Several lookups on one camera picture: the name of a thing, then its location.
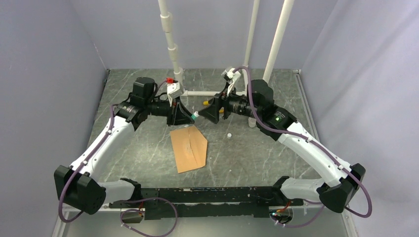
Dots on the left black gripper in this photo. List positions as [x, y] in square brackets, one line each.
[182, 116]

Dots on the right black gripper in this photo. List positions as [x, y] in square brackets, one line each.
[211, 112]

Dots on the small white green tube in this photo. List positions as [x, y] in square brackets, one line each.
[195, 115]

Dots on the brown paper envelope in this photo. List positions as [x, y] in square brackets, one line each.
[190, 148]

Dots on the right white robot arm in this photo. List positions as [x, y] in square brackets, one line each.
[338, 182]

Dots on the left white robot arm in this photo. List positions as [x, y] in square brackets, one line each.
[77, 184]

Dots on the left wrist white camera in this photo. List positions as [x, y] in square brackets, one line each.
[174, 89]

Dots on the wrist white camera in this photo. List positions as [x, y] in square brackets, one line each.
[231, 77]
[174, 89]

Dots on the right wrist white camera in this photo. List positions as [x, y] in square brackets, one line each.
[231, 77]

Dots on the white pvc pipe frame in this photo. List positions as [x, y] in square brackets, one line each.
[166, 21]

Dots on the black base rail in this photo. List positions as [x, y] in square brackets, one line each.
[256, 201]

